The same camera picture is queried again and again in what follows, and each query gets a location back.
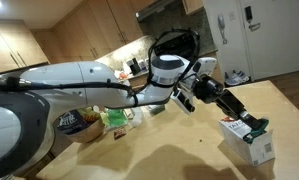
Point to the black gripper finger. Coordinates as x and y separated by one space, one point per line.
250 120

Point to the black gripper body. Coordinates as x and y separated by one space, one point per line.
209 91

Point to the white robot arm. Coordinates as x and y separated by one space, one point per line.
31 102

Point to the white tea box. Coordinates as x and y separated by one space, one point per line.
255 151

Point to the green foil tea pouch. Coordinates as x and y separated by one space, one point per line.
255 130

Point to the pair of sneakers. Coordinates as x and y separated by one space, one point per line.
237 78

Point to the green plastic bag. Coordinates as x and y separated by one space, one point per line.
113 118

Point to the small brown snack packet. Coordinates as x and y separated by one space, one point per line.
119 133

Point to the wooden bowl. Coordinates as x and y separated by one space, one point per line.
81 132

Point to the blue and green snack bag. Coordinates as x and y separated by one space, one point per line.
77 120

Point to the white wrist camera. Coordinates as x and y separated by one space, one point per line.
183 101

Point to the wall phone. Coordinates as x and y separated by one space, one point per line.
221 25

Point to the black door handle lock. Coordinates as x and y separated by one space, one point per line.
249 17

